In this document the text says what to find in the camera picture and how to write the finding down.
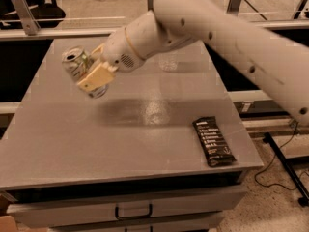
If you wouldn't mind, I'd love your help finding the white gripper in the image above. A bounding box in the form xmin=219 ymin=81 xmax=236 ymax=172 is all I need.
xmin=77 ymin=27 xmax=145 ymax=92

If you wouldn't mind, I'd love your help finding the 7up soda can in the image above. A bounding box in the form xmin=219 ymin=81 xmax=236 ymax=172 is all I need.
xmin=62 ymin=45 xmax=108 ymax=99

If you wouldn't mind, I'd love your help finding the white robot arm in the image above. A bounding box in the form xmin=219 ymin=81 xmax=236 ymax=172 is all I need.
xmin=77 ymin=0 xmax=309 ymax=125

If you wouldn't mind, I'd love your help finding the clear plastic water bottle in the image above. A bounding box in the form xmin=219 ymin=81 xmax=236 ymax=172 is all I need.
xmin=158 ymin=51 xmax=179 ymax=73

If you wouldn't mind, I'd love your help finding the black office chair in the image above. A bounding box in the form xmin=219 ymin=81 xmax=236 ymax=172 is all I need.
xmin=0 ymin=0 xmax=66 ymax=30

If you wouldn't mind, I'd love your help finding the black snack bar wrapper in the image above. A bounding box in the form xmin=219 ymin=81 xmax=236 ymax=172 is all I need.
xmin=192 ymin=116 xmax=236 ymax=167

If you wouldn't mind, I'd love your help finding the grey cabinet drawer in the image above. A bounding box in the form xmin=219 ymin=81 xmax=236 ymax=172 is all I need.
xmin=8 ymin=185 xmax=247 ymax=228

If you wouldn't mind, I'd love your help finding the black stand leg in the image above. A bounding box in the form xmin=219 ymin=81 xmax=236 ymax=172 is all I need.
xmin=263 ymin=132 xmax=309 ymax=207

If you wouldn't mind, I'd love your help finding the metal rail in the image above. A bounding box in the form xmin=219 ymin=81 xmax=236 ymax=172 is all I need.
xmin=0 ymin=20 xmax=309 ymax=42

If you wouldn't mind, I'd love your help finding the left metal bracket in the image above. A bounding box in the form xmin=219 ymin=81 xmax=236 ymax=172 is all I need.
xmin=11 ymin=0 xmax=41 ymax=36

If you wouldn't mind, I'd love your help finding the black drawer handle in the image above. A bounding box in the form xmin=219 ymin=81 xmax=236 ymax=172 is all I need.
xmin=114 ymin=204 xmax=153 ymax=221

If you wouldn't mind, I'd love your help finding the black cable on floor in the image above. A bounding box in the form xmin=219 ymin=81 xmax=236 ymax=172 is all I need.
xmin=253 ymin=123 xmax=309 ymax=191

